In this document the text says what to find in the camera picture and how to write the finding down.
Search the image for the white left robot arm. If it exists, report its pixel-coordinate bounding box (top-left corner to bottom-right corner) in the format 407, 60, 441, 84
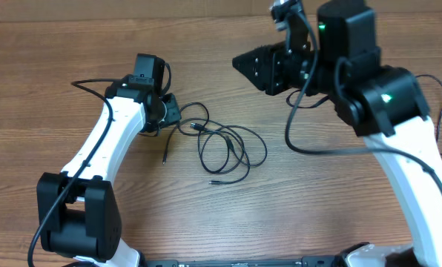
27, 53, 181, 266

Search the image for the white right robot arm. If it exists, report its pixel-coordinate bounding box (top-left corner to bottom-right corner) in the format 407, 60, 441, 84
232, 1, 442, 266

